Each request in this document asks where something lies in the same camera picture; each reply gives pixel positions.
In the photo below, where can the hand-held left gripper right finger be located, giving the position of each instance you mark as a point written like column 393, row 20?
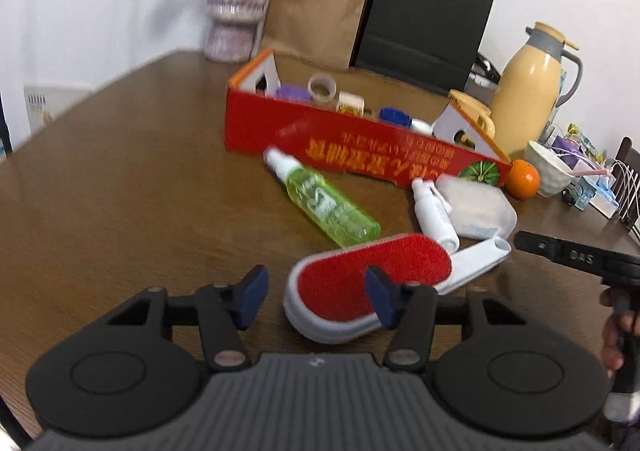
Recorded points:
column 380, row 297

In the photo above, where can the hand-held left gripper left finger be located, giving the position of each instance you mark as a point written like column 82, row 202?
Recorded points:
column 254, row 293

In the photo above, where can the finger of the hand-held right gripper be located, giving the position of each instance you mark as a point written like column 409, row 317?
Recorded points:
column 537, row 245

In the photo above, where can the red cardboard box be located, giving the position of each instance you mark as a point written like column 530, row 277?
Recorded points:
column 320, row 136

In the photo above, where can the blue capped jar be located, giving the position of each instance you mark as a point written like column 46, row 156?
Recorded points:
column 395, row 115

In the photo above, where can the small yellow white box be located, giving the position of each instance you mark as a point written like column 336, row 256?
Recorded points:
column 350, row 103

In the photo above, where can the clear tape roll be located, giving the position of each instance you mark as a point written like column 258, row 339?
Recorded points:
column 322, row 87

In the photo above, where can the person's right hand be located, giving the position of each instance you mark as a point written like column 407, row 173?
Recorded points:
column 611, row 336

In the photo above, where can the orange fruit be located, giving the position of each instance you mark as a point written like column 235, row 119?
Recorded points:
column 522, row 179

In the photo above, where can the translucent plastic container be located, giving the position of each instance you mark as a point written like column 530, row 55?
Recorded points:
column 480, row 206

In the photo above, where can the white bowl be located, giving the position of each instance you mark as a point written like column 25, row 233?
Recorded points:
column 547, row 171

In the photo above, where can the light blue packet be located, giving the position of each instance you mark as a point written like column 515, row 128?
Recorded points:
column 597, row 196

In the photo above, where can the pink stick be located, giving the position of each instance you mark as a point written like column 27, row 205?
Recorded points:
column 592, row 172

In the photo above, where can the white spray bottle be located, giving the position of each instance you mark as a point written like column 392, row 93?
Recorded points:
column 435, row 216

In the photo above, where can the purple tissue packet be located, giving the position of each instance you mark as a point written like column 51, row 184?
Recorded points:
column 570, row 148

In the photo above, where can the green spray bottle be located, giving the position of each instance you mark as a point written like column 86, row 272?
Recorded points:
column 325, row 201

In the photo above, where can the green yellow snack packet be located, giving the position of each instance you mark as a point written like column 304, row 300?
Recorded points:
column 582, row 138

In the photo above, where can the dark wooden chair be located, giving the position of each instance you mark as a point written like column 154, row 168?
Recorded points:
column 631, row 148

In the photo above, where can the cream thermos jug grey lid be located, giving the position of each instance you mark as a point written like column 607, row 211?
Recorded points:
column 530, row 91

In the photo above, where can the purple crumpled object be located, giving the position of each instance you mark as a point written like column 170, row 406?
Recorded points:
column 292, row 92

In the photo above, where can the black paper bag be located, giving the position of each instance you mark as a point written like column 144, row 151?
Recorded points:
column 425, row 26

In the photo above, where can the white printed paper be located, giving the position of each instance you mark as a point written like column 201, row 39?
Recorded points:
column 55, row 106

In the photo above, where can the mottled purple ribbed vase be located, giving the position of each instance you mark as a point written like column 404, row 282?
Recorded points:
column 235, row 11

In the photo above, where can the brown paper bag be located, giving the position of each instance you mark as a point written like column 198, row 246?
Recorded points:
column 315, row 11

